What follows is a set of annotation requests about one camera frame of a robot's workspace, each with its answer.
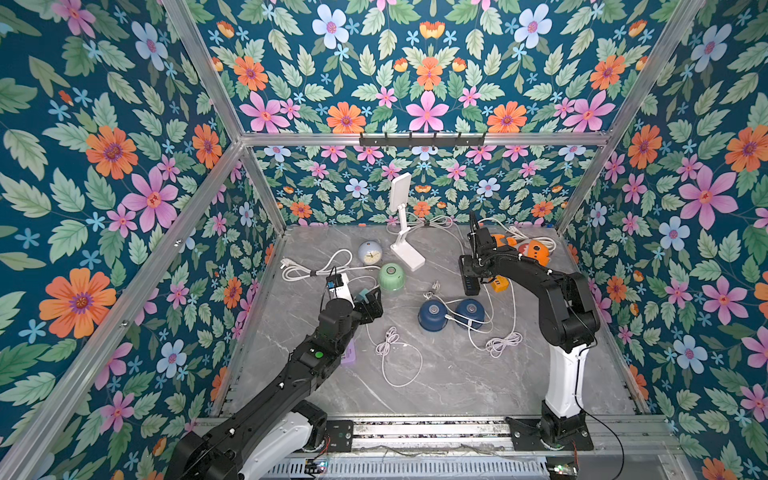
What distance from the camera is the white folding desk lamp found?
0.88m

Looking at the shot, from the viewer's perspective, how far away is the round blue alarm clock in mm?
1051

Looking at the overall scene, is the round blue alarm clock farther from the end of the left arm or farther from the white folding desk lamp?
the end of the left arm

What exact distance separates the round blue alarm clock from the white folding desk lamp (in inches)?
3.2
